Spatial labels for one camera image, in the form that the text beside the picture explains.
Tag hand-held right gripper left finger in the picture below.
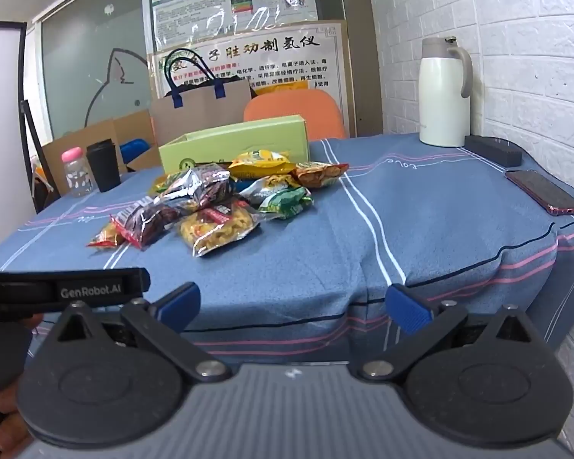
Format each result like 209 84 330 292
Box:
48 282 233 384

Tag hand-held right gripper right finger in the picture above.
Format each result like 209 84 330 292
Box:
356 283 536 384

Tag light green cardboard box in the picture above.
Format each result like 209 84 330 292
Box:
159 115 311 175

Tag person's left hand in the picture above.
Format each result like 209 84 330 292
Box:
0 313 46 448

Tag clear packet of yellow twists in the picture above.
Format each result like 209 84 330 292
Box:
179 201 264 259

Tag red date snack packet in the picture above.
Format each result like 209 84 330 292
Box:
111 201 183 248

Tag red yellow snack packet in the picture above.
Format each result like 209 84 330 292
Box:
86 224 125 249

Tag silver dark red snack packet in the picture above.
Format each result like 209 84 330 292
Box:
155 163 233 211

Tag yellow green snack packet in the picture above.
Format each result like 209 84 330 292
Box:
153 172 187 197
239 175 297 206

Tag clear bottle pink lid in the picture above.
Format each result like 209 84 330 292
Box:
61 147 95 198

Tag black cup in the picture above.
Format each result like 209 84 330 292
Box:
86 140 122 193

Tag blue plastic object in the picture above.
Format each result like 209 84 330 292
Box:
119 138 153 163

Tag black stand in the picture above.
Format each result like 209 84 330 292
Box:
21 99 60 202

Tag white board panel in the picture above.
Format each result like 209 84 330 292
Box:
0 20 41 230

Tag phone in red case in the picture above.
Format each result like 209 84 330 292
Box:
504 169 574 216

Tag black rectangular box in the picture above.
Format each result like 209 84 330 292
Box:
464 135 524 167

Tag brown cardboard box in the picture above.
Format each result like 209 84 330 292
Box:
41 110 161 197

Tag white thermos jug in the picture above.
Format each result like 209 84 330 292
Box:
418 37 474 148

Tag orange chair back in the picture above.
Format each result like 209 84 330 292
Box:
243 89 349 140

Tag cat outline window decal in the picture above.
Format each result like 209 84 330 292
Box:
85 47 151 130

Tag brown paper bag blue handles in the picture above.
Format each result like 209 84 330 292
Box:
150 49 259 146

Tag wall poster large lettering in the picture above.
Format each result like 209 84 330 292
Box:
146 20 350 127

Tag wall poster small print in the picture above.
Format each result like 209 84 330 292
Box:
141 0 319 44

